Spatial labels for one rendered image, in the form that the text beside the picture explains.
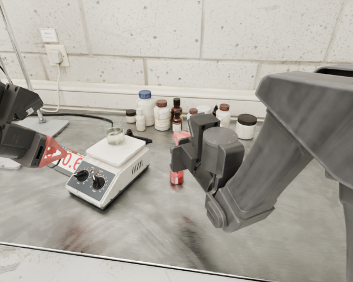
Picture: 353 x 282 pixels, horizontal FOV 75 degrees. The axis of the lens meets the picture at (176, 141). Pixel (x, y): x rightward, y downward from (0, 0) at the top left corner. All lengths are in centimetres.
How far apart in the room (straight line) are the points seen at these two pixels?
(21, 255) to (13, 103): 30
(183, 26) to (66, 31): 46
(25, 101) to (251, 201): 42
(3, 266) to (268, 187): 51
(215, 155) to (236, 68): 62
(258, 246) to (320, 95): 41
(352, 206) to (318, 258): 37
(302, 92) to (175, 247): 41
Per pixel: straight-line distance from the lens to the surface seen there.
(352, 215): 22
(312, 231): 62
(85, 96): 108
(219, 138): 37
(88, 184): 61
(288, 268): 54
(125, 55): 99
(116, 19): 98
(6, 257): 61
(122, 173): 59
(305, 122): 19
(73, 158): 75
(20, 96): 50
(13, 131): 49
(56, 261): 56
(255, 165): 29
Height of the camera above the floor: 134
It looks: 33 degrees down
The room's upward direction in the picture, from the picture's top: straight up
